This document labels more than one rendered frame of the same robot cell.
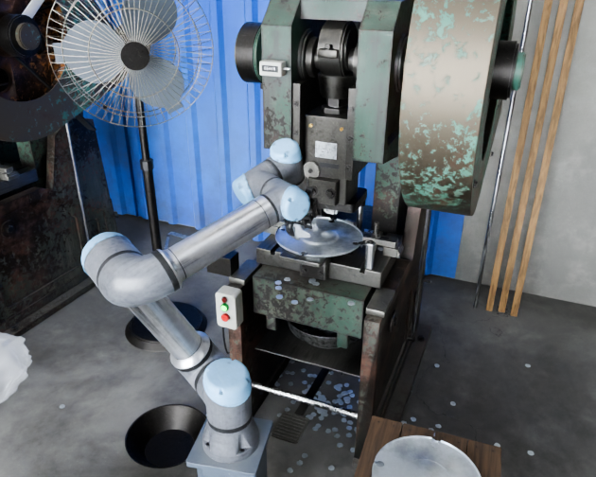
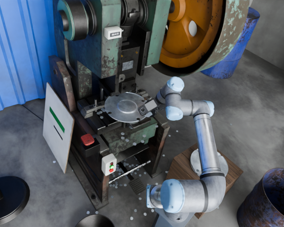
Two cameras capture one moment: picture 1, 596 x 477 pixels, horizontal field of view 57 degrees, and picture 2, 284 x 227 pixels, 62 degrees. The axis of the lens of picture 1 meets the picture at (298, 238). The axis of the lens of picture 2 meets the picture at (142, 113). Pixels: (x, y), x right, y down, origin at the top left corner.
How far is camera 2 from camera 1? 1.41 m
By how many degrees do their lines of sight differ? 54
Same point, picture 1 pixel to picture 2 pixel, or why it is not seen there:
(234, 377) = not seen: hidden behind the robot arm
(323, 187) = (129, 84)
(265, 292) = (115, 146)
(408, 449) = (195, 159)
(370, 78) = (158, 24)
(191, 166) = not seen: outside the picture
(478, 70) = (243, 21)
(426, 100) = (226, 38)
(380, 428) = (180, 160)
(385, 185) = not seen: hidden behind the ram
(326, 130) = (128, 55)
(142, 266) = (222, 184)
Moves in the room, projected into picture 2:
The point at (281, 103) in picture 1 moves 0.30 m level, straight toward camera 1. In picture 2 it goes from (112, 51) to (167, 74)
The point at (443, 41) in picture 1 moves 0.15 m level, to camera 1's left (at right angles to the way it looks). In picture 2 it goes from (235, 11) to (226, 20)
